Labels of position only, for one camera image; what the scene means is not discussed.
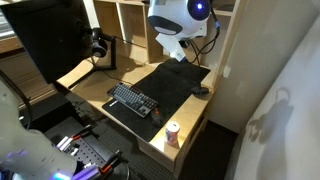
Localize thin black desk cable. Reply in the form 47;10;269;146
85;59;134;87

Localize black robot cable blue plug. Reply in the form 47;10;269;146
188;5;222;65

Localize black desk mat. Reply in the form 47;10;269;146
101;58;212;143

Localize black base cable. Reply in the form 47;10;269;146
0;69;33;130

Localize white connector block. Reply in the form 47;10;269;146
56;135;81;156

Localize white wall plate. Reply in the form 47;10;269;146
223;65;233;79

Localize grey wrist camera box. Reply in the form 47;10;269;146
154;33;188;63

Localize black mechanical keyboard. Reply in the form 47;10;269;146
107;81;159;119

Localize black computer mouse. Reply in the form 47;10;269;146
150;107;165;128

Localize purple white block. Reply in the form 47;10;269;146
71;162;101;180

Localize black computer monitor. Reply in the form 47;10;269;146
0;0;95;84

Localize black headphones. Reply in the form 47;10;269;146
90;27;110;59

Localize black clamp orange handle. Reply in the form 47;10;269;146
71;124;96;142
98;148;125;175

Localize black perforated breadboard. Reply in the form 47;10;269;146
44;116;134;180

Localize pink soda can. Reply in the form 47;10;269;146
164;120;181;147

